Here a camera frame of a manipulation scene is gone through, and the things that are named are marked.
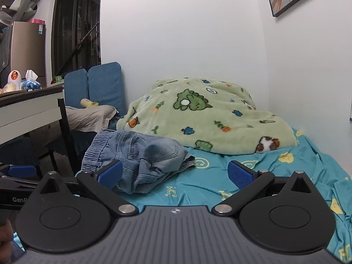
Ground person's left hand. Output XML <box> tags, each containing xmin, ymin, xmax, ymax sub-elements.
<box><xmin>0</xmin><ymin>220</ymin><xmax>14</xmax><ymax>264</ymax></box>

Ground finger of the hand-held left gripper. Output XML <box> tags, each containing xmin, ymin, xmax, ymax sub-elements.
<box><xmin>0</xmin><ymin>163</ymin><xmax>42</xmax><ymax>180</ymax></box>

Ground black desk leg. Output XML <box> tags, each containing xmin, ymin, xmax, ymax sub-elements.
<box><xmin>57</xmin><ymin>98</ymin><xmax>83</xmax><ymax>176</ymax></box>

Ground dark window door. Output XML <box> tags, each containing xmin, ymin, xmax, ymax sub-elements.
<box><xmin>51</xmin><ymin>0</ymin><xmax>102</xmax><ymax>80</ymax></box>

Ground white desk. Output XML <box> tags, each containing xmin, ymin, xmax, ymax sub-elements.
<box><xmin>0</xmin><ymin>84</ymin><xmax>66</xmax><ymax>145</ymax></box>

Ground teal printed bed sheet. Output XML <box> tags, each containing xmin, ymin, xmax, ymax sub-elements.
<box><xmin>129</xmin><ymin>128</ymin><xmax>352</xmax><ymax>263</ymax></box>

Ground green printed fleece blanket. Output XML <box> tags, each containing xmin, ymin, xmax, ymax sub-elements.
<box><xmin>117</xmin><ymin>77</ymin><xmax>299</xmax><ymax>156</ymax></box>

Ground light blue denim pants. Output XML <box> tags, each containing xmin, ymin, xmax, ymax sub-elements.
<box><xmin>81</xmin><ymin>130</ymin><xmax>196</xmax><ymax>194</ymax></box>

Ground dark covered chair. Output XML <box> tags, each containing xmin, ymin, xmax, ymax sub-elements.
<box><xmin>45</xmin><ymin>132</ymin><xmax>72</xmax><ymax>172</ymax></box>

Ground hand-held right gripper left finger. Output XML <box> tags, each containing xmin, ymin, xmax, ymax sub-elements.
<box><xmin>27</xmin><ymin>159</ymin><xmax>139</xmax><ymax>216</ymax></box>

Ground beige cloth on chair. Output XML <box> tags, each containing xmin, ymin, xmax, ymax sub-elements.
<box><xmin>65</xmin><ymin>105</ymin><xmax>117</xmax><ymax>132</ymax></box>

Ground blue tissue pack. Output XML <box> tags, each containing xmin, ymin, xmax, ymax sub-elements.
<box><xmin>21</xmin><ymin>70</ymin><xmax>42</xmax><ymax>91</ymax></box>

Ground white egg-shaped device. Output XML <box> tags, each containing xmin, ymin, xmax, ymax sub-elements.
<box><xmin>7</xmin><ymin>71</ymin><xmax>22</xmax><ymax>91</ymax></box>

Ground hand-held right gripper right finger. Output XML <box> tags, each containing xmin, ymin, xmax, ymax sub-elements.
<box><xmin>212</xmin><ymin>159</ymin><xmax>315</xmax><ymax>216</ymax></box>

